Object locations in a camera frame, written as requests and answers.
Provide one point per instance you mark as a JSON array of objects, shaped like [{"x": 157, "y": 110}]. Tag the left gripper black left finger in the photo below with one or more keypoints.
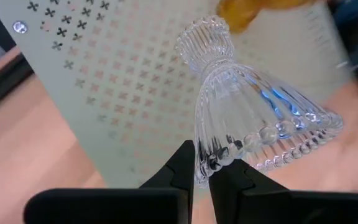
[{"x": 135, "y": 205}]

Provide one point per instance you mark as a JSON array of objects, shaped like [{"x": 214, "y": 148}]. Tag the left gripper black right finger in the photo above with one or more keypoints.
[{"x": 259, "y": 205}]

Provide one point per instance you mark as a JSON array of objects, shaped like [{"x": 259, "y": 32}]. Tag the clear ribbed glass candle holder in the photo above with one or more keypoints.
[{"x": 235, "y": 99}]

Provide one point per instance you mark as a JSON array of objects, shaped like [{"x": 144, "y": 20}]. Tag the amber ribbed glass candle holder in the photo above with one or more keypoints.
[{"x": 241, "y": 12}]

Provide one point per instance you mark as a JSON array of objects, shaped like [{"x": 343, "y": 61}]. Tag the green perforated metal shelf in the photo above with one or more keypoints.
[{"x": 120, "y": 77}]

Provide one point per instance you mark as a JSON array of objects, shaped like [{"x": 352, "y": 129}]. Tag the black aluminium table frame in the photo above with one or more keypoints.
[{"x": 5, "y": 82}]

